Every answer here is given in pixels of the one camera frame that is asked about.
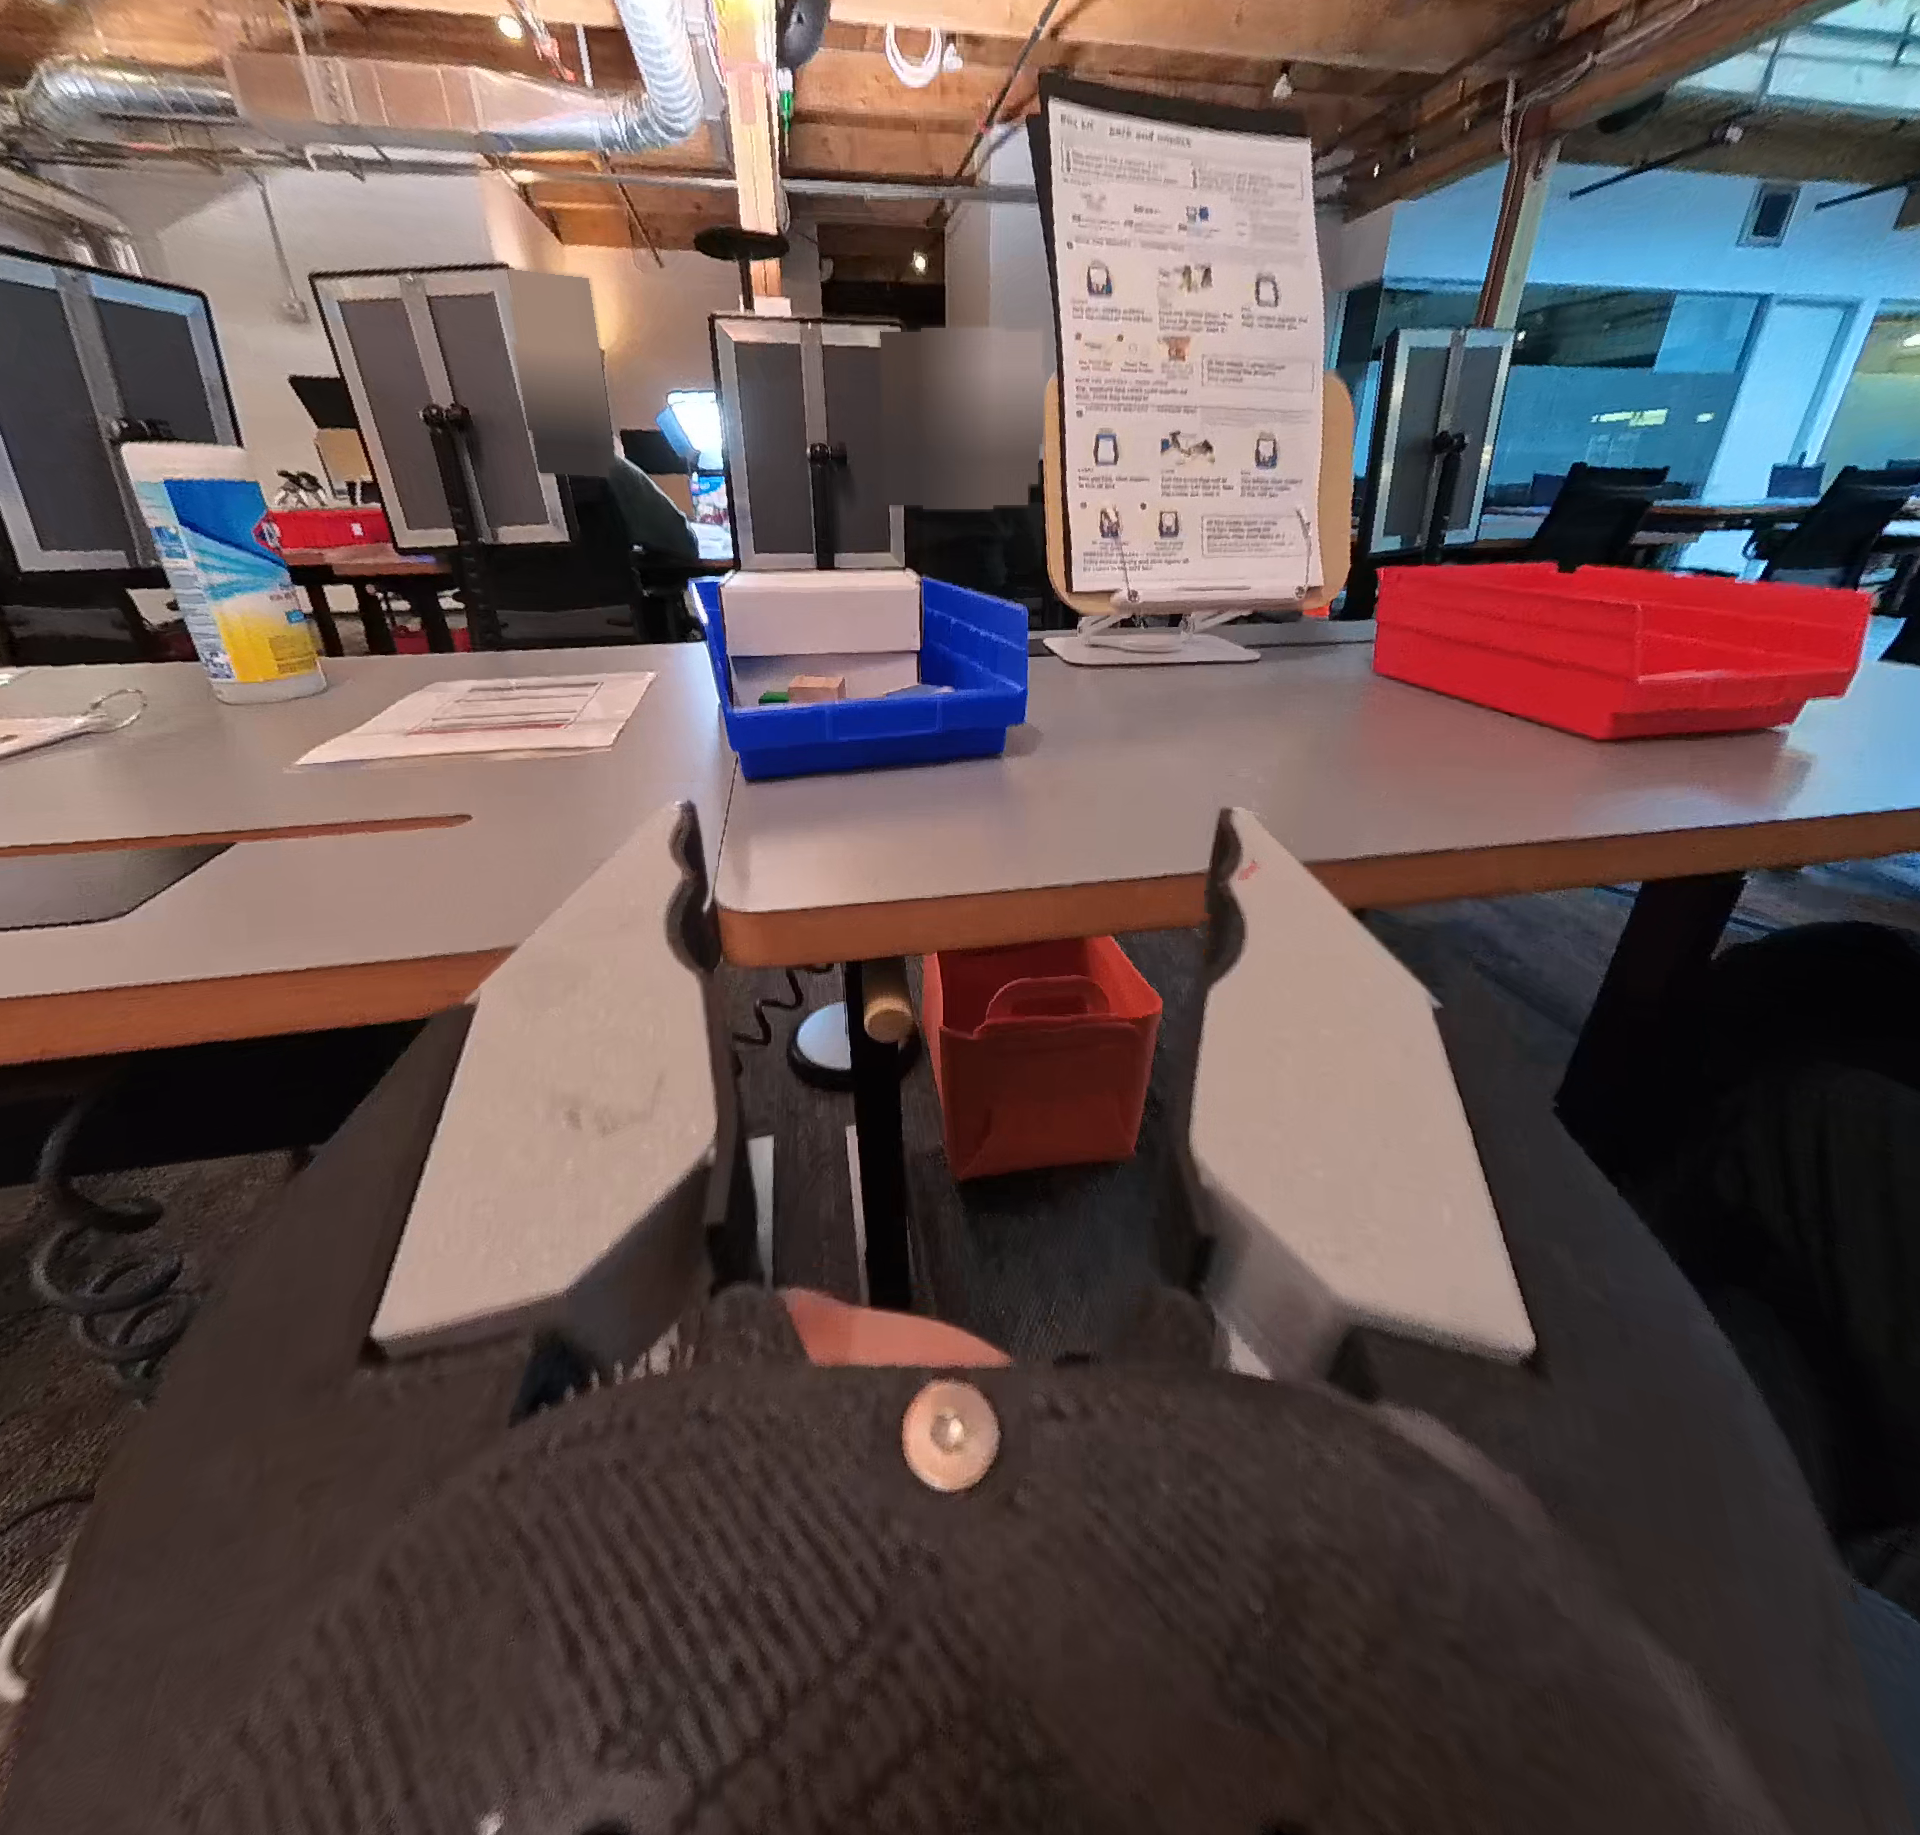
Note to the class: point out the printed instruction sheet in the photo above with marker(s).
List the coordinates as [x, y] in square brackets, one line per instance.
[1185, 350]

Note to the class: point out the wipes canister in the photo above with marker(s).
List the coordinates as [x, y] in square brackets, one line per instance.
[232, 591]

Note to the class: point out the blue plastic bin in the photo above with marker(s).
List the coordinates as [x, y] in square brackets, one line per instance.
[877, 740]

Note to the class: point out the computer monitor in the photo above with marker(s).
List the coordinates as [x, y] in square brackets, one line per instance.
[691, 434]

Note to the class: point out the white cardboard box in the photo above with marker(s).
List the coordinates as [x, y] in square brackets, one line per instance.
[817, 608]

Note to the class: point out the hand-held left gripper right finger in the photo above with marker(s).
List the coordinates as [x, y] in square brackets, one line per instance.
[1351, 1115]

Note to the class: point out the silver ventilation duct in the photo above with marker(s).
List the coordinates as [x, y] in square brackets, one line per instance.
[645, 21]

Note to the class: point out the red plastic bin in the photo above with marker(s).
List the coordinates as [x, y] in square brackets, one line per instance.
[1620, 666]

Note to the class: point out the black office chair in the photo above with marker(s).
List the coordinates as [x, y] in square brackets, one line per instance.
[1837, 524]
[1591, 516]

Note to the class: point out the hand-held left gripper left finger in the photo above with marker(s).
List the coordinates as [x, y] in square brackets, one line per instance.
[571, 1115]

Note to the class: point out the wooden sheet board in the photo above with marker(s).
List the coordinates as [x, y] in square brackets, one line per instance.
[1337, 516]

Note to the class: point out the white paper form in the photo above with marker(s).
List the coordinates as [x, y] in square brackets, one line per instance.
[481, 718]

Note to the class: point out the white sheet stand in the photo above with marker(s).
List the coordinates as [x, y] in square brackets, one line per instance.
[1155, 645]

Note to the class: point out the black table leg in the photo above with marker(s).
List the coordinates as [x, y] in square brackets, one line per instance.
[882, 1161]

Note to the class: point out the red fabric bag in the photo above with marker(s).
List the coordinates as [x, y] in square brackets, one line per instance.
[1042, 1086]

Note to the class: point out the white face mask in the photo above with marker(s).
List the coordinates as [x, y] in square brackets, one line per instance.
[45, 733]

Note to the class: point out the grey calibration panel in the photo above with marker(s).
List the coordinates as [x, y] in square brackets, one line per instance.
[90, 410]
[811, 440]
[1441, 434]
[450, 410]

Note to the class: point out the wooden cube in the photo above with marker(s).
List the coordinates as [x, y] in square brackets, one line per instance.
[817, 690]

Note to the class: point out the small red bin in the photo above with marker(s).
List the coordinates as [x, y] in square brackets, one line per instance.
[322, 527]

